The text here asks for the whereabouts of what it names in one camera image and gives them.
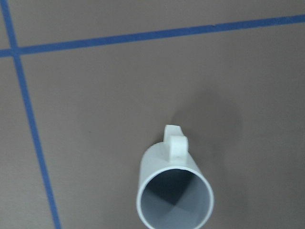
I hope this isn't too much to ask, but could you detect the white cup with handle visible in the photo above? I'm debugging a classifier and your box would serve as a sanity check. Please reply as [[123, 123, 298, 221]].
[[136, 125, 214, 229]]

